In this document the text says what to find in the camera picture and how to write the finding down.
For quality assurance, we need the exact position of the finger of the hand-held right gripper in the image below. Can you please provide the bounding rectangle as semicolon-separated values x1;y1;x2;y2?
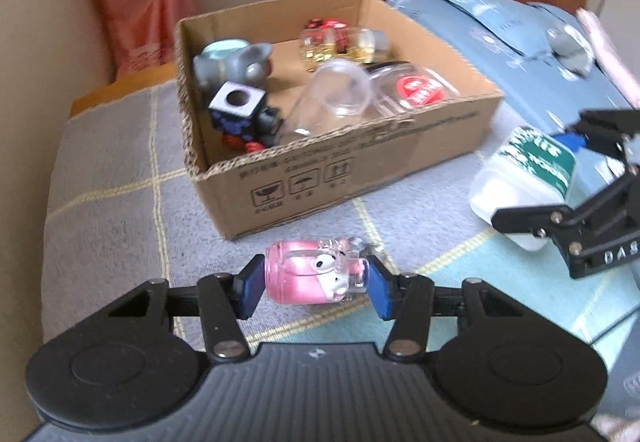
552;108;640;164
490;166;640;248

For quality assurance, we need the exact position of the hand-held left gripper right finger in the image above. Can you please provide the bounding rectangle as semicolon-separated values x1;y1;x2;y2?
366;254;531;363

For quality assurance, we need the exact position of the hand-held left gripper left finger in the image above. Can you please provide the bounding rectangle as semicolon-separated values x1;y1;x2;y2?
102;254;266;365

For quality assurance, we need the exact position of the white jar with green label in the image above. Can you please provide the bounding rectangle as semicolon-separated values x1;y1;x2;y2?
469;126;578;252

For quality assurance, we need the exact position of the pink keychain bottle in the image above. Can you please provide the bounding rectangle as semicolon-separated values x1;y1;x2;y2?
264;236;386;307

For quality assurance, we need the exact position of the cardboard box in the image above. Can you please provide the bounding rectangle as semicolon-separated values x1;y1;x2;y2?
175;0;505;240

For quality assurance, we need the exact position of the clear plastic jar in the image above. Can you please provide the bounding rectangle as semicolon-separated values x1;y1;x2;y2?
280;59;373;145

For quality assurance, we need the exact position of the red robot toy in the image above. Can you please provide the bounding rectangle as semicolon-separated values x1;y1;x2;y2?
305;16;350;30

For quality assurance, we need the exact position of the grey object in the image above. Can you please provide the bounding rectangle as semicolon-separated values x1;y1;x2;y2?
547;24;593;73

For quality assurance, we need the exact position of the pink cloth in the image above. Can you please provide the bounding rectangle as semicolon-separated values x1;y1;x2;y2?
575;7;640;113

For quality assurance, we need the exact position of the blue pillow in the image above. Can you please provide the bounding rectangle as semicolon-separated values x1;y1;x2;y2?
385;0;640;203

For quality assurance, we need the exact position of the checked blanket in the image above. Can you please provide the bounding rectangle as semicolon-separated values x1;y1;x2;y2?
40;84;640;373

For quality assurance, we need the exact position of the clear bottle with red label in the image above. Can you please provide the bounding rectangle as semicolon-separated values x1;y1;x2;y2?
367;63;463;119

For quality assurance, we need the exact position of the grey elephant toy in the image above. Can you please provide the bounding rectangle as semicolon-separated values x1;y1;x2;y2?
192;43;275;95

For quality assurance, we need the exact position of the clear bottle with gold contents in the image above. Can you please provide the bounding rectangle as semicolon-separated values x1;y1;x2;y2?
299;28;391;72

